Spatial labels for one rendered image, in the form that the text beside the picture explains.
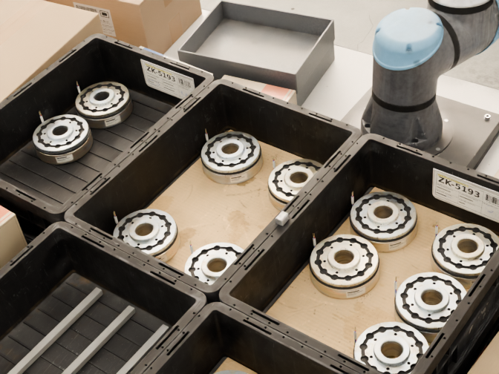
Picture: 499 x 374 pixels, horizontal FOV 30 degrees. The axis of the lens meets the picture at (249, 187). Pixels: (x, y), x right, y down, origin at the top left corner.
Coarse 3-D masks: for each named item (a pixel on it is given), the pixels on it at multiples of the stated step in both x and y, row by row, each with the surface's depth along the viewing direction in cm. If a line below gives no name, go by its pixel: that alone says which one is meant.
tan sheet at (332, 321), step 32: (448, 224) 145; (384, 256) 142; (416, 256) 141; (288, 288) 139; (384, 288) 137; (288, 320) 135; (320, 320) 134; (352, 320) 134; (384, 320) 133; (352, 352) 129
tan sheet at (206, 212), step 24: (264, 144) 164; (192, 168) 161; (264, 168) 159; (168, 192) 157; (192, 192) 157; (216, 192) 156; (240, 192) 155; (264, 192) 155; (192, 216) 152; (216, 216) 152; (240, 216) 151; (264, 216) 151; (192, 240) 148; (216, 240) 148; (240, 240) 147
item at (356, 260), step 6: (336, 246) 139; (342, 246) 139; (348, 246) 139; (330, 252) 138; (336, 252) 139; (348, 252) 139; (354, 252) 138; (330, 258) 138; (354, 258) 137; (360, 258) 138; (330, 264) 137; (336, 264) 137; (342, 264) 136; (348, 264) 136; (354, 264) 136; (342, 270) 136; (348, 270) 136
